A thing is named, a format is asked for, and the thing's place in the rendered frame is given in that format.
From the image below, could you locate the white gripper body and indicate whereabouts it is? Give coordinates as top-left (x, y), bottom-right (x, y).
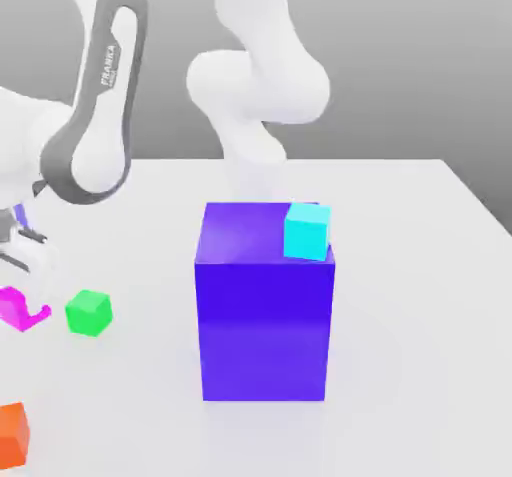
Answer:
top-left (0, 238), bottom-right (62, 299)

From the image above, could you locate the small magenta cube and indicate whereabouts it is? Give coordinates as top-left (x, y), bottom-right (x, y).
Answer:
top-left (0, 285), bottom-right (53, 333)

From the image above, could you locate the small green cube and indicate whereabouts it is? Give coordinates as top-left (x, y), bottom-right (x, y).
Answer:
top-left (64, 289), bottom-right (114, 339)

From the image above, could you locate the small orange cube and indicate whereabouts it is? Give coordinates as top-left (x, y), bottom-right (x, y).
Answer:
top-left (0, 401), bottom-right (32, 471)

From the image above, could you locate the small cyan cube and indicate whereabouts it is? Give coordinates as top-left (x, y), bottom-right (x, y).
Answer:
top-left (282, 202), bottom-right (333, 263)

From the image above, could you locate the large purple box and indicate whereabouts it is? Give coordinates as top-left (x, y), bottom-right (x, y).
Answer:
top-left (193, 201), bottom-right (336, 403)

